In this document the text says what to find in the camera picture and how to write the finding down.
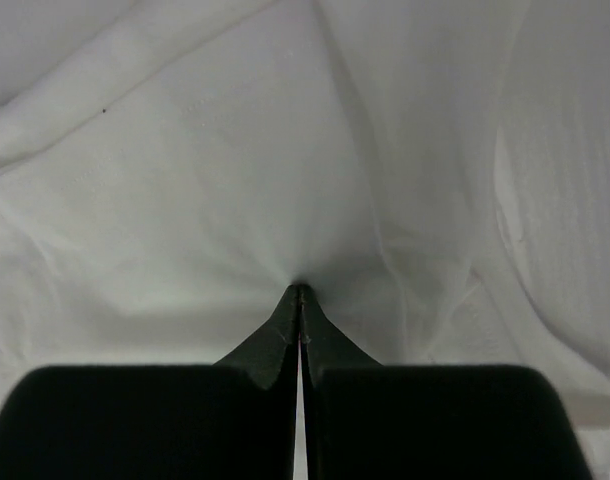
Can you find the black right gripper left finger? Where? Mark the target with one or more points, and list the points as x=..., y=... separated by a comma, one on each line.
x=234, y=419

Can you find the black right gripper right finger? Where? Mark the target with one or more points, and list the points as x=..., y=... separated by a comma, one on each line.
x=364, y=420

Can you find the white t shirt robot print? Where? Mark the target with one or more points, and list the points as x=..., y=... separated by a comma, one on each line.
x=438, y=171

